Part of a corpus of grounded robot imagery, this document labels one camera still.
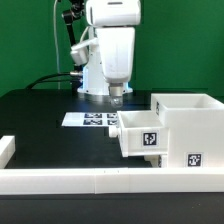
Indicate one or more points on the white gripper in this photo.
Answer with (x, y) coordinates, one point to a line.
(106, 48)

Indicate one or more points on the white drawer tray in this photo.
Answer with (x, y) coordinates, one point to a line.
(157, 161)
(140, 133)

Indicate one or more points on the white drawer cabinet box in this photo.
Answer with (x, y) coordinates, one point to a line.
(196, 129)

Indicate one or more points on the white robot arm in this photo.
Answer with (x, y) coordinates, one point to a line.
(106, 48)

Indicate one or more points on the marker tag sheet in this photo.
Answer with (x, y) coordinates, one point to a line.
(89, 119)

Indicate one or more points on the white front rail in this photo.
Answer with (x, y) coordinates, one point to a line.
(115, 180)

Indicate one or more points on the white rail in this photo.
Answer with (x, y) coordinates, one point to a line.
(7, 149)
(115, 180)

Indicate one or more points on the white left rail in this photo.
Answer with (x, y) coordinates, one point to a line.
(7, 149)

